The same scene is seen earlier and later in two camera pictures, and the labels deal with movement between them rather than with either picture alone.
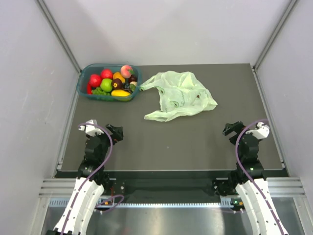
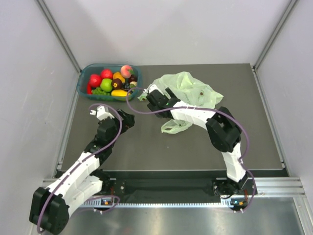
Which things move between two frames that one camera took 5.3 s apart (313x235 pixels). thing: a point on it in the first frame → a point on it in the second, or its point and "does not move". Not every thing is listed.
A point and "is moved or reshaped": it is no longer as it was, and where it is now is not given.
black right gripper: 237,127 → 170,94
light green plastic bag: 181,95 is moved or reshaped
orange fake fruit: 118,75 does not move
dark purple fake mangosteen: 117,84 does not move
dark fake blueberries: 126,85 does not move
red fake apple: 106,73 does not move
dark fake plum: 133,78 does not move
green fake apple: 106,84 does not move
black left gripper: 117,134 → 127,122
